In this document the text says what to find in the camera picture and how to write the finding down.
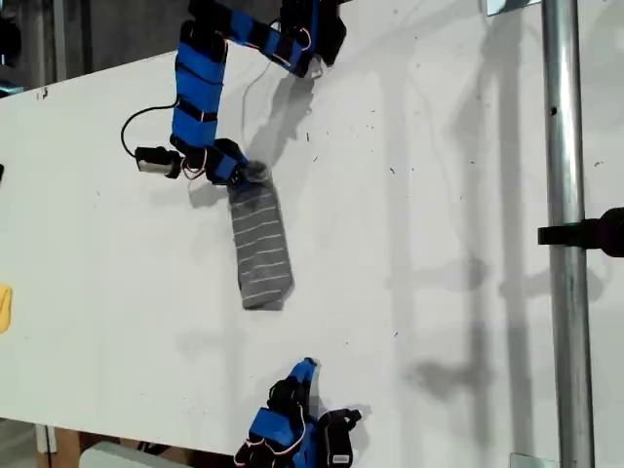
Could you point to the bluish metal bracket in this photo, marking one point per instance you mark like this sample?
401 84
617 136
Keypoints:
502 6

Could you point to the brown wooden board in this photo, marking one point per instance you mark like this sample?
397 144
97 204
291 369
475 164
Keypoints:
66 446

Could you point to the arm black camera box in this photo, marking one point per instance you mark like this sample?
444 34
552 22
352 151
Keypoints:
339 443
153 161

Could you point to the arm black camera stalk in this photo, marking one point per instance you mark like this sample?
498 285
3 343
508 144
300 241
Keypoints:
346 417
175 166

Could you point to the white box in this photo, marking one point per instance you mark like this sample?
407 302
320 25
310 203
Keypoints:
122 458

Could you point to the yellow object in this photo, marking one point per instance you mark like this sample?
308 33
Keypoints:
5 307

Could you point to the black clamp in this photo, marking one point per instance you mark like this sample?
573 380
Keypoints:
585 234

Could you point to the grey white-striped towel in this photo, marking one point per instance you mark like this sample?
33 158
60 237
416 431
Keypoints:
261 244

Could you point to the steel post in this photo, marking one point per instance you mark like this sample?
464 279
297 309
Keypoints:
565 146

